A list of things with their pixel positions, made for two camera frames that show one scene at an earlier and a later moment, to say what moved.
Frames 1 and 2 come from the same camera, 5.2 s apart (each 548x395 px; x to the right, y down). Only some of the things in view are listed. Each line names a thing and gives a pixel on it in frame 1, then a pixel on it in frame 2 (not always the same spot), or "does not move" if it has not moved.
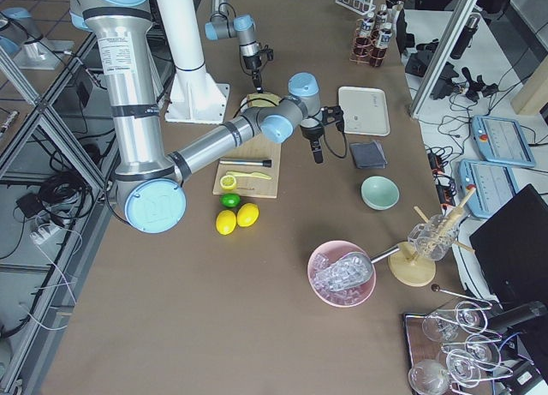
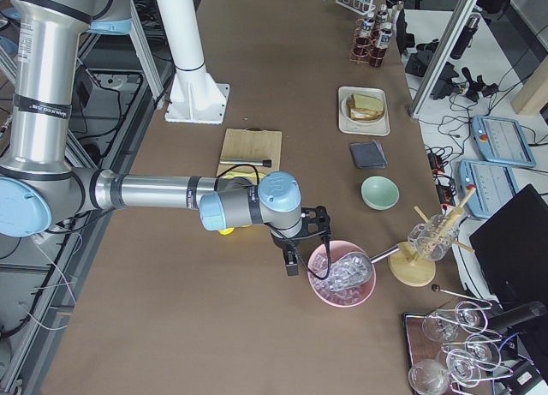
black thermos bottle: x=466 y=37 does not move
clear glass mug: x=433 y=240 does not move
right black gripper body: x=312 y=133 -> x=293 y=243
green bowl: x=379 y=193 does not move
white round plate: x=244 y=104 -> x=384 y=103
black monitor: x=511 y=247 does not move
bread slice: x=275 y=98 -> x=367 y=101
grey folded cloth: x=368 y=155 does not move
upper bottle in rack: x=366 y=26 does not move
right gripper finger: x=316 y=146 -> x=291 y=263
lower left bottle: x=383 y=17 does not move
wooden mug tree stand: x=417 y=267 does not move
